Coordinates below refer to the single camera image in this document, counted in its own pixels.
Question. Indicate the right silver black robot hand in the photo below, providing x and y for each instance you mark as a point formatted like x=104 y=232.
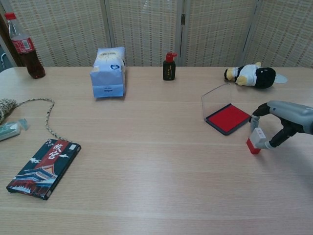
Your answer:
x=293 y=115

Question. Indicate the red and white stamp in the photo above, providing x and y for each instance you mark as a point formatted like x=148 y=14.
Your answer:
x=255 y=142

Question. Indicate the red ink pad clear lid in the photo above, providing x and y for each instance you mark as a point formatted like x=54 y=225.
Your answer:
x=227 y=118

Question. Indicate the black ink bottle red cap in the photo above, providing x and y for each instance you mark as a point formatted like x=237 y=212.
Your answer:
x=169 y=71

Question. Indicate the white round disc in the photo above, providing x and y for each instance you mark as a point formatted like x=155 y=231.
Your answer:
x=281 y=78

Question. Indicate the black and white plush doll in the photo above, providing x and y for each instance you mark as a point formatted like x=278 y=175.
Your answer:
x=254 y=74

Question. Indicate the woven folding screen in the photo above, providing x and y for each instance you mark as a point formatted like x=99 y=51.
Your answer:
x=146 y=31

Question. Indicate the blue and white paper bag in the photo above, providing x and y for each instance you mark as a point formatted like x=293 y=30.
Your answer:
x=108 y=76

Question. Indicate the notebook with palace print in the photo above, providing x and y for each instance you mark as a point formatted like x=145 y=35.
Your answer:
x=44 y=169

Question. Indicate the cola bottle with red cap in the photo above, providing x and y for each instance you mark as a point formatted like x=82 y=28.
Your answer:
x=27 y=56

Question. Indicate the small green white packet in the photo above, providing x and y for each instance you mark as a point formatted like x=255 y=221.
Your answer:
x=9 y=129

